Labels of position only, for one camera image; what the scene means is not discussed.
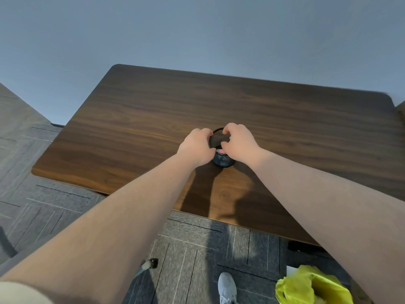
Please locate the person's right hand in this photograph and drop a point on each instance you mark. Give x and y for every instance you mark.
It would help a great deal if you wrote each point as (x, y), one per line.
(243, 145)

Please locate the person's left hand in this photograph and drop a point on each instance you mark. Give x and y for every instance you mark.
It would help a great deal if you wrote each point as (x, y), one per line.
(196, 148)

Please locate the person's right forearm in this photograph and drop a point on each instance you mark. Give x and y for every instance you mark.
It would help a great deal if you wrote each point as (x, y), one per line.
(332, 202)

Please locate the person's left forearm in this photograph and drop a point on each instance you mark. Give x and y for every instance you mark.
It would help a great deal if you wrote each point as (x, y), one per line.
(110, 224)

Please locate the brown wooden desk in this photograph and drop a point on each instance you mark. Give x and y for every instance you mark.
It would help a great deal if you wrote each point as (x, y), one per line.
(142, 123)

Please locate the black mesh pen holder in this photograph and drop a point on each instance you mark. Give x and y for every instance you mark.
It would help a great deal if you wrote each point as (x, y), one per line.
(217, 138)

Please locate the white base leg with caster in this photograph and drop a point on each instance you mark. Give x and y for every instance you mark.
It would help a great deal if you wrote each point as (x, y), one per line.
(154, 262)

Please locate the white trash bin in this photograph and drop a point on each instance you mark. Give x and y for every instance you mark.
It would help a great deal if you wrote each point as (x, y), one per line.
(291, 271)

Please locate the white sneaker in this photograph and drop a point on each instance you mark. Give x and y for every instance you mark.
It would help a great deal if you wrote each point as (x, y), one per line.
(227, 288)

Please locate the yellow trash bag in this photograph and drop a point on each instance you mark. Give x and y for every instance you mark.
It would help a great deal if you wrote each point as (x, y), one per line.
(303, 284)

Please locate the white shirt sleeve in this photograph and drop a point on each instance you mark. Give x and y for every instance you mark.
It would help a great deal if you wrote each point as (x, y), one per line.
(19, 294)

